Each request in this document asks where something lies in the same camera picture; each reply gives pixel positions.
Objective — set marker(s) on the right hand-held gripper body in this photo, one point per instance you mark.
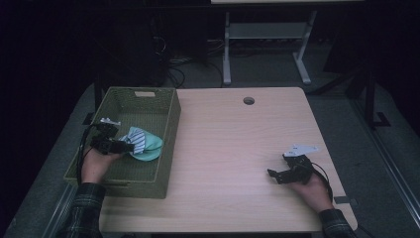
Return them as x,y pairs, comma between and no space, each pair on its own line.
300,172

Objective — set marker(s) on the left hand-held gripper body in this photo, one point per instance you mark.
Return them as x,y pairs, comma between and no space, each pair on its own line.
104,143

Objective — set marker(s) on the mint green striped bib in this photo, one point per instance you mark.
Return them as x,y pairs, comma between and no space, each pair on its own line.
148,147

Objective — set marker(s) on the green woven basket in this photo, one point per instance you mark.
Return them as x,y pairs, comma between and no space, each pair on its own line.
155,109

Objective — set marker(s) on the person's left hand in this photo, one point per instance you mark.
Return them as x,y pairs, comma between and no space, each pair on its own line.
94,167

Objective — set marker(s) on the person's right hand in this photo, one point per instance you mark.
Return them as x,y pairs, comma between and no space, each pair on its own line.
315,195

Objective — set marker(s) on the grey tape strip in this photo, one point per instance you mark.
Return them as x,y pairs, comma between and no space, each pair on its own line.
345,200

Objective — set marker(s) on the black metal stand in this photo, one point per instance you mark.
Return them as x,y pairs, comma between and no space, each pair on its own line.
369,99

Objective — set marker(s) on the white metal stand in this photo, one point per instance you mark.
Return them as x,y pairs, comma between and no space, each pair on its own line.
264,30

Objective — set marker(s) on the black metal post with bracket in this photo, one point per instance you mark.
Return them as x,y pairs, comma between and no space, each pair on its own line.
97,95

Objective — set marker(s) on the metal floor rail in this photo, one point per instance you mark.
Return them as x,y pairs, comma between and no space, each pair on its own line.
56,214
389,158

